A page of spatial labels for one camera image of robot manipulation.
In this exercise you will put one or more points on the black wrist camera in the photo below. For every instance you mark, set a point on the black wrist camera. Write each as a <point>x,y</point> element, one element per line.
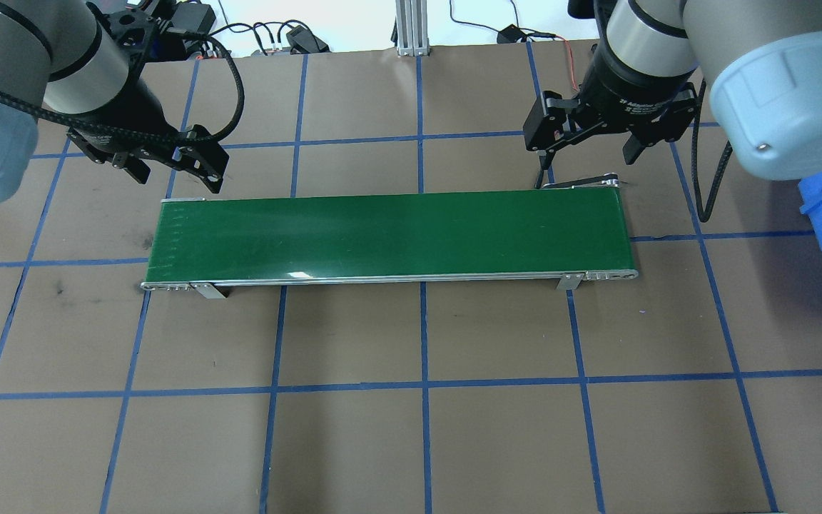
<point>133,28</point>

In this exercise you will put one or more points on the aluminium camera post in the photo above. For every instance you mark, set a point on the aluminium camera post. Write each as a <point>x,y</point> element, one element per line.
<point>411,28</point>

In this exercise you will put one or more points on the black power brick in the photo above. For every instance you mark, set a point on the black power brick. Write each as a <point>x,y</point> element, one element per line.
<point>193,18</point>

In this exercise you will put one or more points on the green belt conveyor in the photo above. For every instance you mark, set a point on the green belt conveyor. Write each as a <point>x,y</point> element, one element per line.
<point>382,235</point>

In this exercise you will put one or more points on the black power adapter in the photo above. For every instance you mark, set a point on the black power adapter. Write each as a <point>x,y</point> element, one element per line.
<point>307,39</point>
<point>511,34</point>

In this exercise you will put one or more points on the black power strip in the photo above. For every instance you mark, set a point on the black power strip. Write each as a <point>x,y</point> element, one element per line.
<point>240,50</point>

